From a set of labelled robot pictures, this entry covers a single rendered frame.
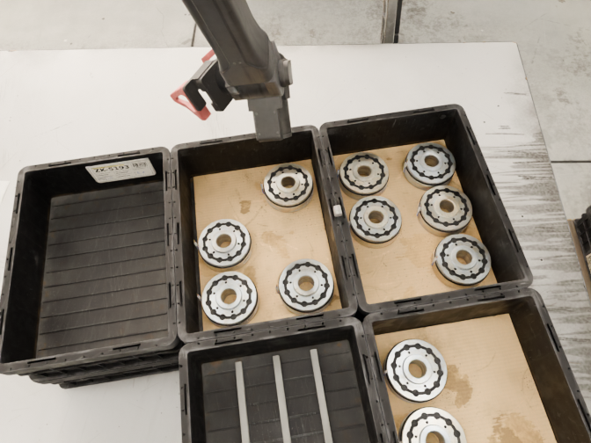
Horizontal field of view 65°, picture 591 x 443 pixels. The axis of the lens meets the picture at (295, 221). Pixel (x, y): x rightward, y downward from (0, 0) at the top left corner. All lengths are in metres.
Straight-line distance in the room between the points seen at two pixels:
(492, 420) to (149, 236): 0.72
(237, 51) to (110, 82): 0.95
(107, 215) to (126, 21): 1.88
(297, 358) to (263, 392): 0.08
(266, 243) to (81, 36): 2.08
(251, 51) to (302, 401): 0.57
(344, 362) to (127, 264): 0.46
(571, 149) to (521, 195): 1.12
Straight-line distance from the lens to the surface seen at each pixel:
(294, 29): 2.57
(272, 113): 0.69
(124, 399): 1.05
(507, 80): 1.45
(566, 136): 2.37
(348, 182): 0.96
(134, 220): 1.02
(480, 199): 0.96
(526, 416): 0.92
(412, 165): 1.00
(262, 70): 0.59
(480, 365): 0.91
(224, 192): 1.00
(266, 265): 0.91
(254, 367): 0.86
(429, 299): 0.80
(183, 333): 0.79
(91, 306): 0.98
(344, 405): 0.85
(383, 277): 0.91
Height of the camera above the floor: 1.68
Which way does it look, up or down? 63 degrees down
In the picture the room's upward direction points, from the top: 4 degrees counter-clockwise
